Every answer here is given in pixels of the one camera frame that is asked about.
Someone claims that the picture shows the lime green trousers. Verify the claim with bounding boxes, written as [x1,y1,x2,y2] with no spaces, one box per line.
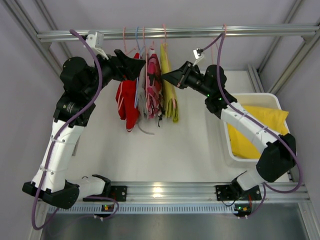
[160,43,179,123]

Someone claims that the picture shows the yellow trousers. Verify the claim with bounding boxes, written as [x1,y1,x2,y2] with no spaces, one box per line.
[227,105,289,159]

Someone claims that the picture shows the pink hanger of lime trousers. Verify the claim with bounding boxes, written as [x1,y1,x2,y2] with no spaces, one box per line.
[162,23,176,110]

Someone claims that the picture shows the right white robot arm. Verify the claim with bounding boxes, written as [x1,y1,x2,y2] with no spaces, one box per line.
[161,61,297,199]

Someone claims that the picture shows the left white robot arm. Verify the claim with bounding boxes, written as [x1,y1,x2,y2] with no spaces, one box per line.
[22,49,146,209]

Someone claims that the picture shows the pink hanger of red trousers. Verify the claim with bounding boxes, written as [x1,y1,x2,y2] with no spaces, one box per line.
[117,26,133,111]

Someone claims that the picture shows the red trousers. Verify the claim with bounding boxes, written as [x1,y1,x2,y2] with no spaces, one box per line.
[115,52,142,134]

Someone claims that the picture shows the pink camouflage trousers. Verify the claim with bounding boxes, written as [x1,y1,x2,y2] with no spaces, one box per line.
[145,47,164,127]

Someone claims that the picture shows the blue hanger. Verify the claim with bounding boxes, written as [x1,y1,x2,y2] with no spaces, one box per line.
[134,27,145,109]

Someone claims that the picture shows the pink hanger of camouflage trousers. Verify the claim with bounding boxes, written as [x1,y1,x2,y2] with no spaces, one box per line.
[142,27,155,113]

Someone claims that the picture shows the white plastic basket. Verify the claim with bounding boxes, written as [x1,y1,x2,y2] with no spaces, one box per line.
[220,93,290,168]

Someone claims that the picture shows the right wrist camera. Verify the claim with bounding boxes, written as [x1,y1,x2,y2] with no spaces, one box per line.
[192,48,204,67]

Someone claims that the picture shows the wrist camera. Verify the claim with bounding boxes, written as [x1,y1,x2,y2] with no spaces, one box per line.
[192,48,204,67]
[85,30,109,60]

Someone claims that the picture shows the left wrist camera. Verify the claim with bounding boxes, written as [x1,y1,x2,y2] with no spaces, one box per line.
[85,30,109,60]

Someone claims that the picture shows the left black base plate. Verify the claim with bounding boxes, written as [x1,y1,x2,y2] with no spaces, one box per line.
[82,185,128,202]

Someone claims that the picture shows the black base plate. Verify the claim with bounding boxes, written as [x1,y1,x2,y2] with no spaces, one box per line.
[82,185,128,202]
[215,184,244,202]

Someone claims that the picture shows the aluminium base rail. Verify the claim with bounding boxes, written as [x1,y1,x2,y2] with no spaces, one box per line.
[37,181,311,205]

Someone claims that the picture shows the right aluminium frame post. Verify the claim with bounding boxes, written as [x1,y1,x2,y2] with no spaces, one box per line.
[247,0,320,95]

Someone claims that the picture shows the aluminium frame post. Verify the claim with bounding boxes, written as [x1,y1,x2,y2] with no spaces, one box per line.
[0,0,97,156]
[247,0,320,95]

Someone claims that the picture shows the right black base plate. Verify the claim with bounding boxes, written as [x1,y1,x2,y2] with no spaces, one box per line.
[215,184,244,202]

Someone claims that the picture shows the aluminium hanging rail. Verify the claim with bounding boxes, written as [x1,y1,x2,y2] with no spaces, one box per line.
[36,23,320,40]

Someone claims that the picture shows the left aluminium frame post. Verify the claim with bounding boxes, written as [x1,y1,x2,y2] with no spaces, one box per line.
[0,0,97,156]

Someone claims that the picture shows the grey slotted cable duct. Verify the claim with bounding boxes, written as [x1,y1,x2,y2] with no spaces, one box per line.
[57,203,242,214]

